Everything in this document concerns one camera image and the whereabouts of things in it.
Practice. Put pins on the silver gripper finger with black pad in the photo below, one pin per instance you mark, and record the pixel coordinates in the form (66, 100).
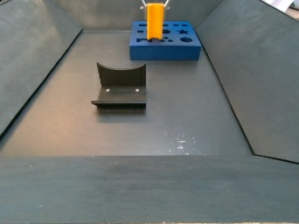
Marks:
(142, 6)

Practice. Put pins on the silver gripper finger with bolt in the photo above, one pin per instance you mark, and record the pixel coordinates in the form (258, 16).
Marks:
(166, 4)

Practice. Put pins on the yellow arch block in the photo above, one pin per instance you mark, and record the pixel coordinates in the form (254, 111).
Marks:
(154, 20)

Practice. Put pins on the blue foam shape board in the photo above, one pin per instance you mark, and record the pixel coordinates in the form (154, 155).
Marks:
(178, 44)

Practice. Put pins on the black curved holder bracket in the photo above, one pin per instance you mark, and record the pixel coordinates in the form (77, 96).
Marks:
(121, 87)

